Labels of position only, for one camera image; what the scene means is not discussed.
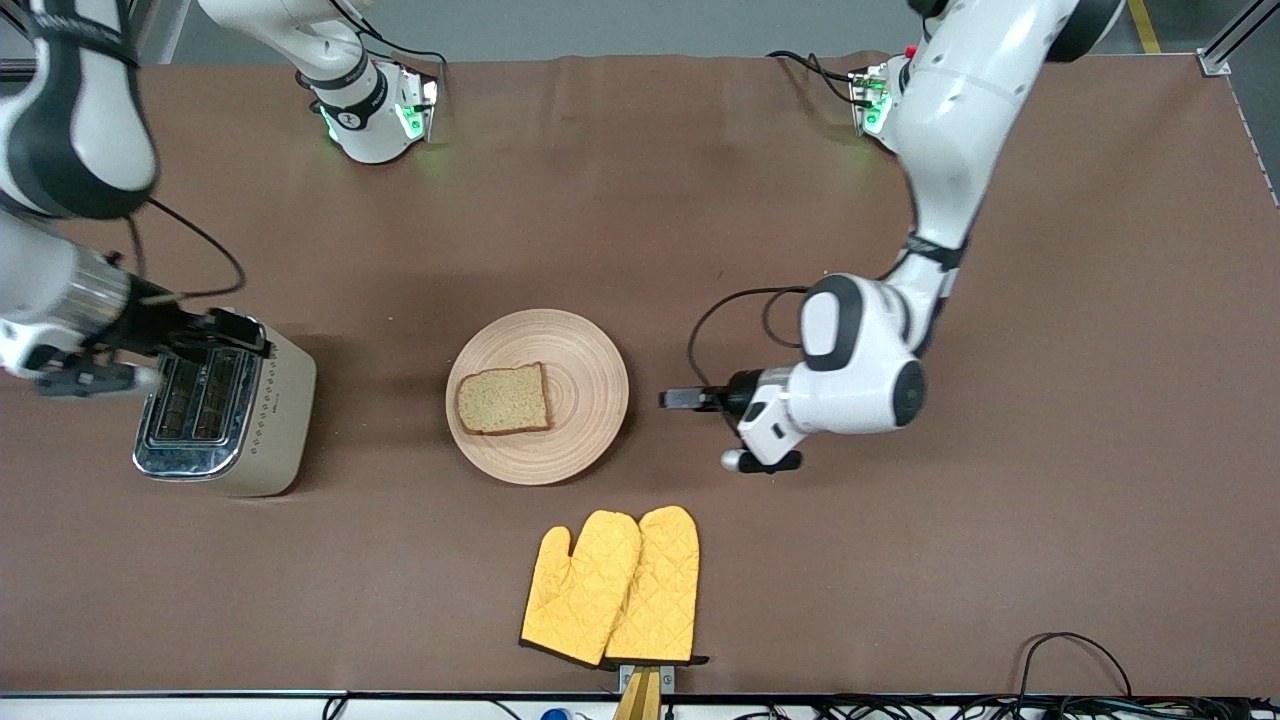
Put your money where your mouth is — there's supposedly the round wooden plate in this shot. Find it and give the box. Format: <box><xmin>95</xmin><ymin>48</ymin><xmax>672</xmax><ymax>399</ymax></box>
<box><xmin>446</xmin><ymin>309</ymin><xmax>630</xmax><ymax>487</ymax></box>

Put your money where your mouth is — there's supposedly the brown toast slice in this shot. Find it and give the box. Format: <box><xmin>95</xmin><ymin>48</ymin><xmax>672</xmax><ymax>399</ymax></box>
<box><xmin>456</xmin><ymin>362</ymin><xmax>553</xmax><ymax>436</ymax></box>

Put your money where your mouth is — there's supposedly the beige chrome toaster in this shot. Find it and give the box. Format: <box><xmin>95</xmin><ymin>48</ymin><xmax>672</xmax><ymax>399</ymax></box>
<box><xmin>132</xmin><ymin>320</ymin><xmax>318</xmax><ymax>498</ymax></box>

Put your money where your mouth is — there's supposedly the yellow quilted oven mitt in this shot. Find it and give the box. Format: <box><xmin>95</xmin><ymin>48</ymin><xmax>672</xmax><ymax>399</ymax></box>
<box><xmin>604</xmin><ymin>505</ymin><xmax>711</xmax><ymax>667</ymax></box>
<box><xmin>520</xmin><ymin>510</ymin><xmax>642</xmax><ymax>668</ymax></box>

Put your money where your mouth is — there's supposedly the green lit base connector box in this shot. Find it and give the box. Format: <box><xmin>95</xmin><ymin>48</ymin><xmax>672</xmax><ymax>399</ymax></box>
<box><xmin>849</xmin><ymin>62</ymin><xmax>893</xmax><ymax>137</ymax></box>
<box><xmin>398</xmin><ymin>62</ymin><xmax>442</xmax><ymax>142</ymax></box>

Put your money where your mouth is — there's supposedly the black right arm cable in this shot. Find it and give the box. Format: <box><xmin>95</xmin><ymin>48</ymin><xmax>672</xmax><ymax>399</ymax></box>
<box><xmin>125</xmin><ymin>195</ymin><xmax>247</xmax><ymax>302</ymax></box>

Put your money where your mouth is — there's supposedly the small metal bracket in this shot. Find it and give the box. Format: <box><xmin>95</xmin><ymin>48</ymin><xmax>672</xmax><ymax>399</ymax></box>
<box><xmin>618</xmin><ymin>663</ymin><xmax>676</xmax><ymax>696</ymax></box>

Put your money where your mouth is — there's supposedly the black base cable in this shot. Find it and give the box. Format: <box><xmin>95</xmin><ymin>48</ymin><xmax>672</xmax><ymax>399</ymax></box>
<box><xmin>325</xmin><ymin>0</ymin><xmax>449</xmax><ymax>73</ymax></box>
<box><xmin>767</xmin><ymin>50</ymin><xmax>863</xmax><ymax>107</ymax></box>

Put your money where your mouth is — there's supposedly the black cable loop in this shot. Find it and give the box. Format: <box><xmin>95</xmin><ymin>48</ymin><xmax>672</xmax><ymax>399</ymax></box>
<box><xmin>1018</xmin><ymin>632</ymin><xmax>1133</xmax><ymax>698</ymax></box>

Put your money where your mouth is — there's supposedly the tangled cable bundle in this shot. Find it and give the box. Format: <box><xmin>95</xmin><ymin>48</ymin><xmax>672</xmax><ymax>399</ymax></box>
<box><xmin>740</xmin><ymin>695</ymin><xmax>1280</xmax><ymax>720</ymax></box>

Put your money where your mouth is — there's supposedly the aluminium frame profile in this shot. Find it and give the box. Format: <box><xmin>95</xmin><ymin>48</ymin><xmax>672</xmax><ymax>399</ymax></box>
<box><xmin>1198</xmin><ymin>0</ymin><xmax>1280</xmax><ymax>78</ymax></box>

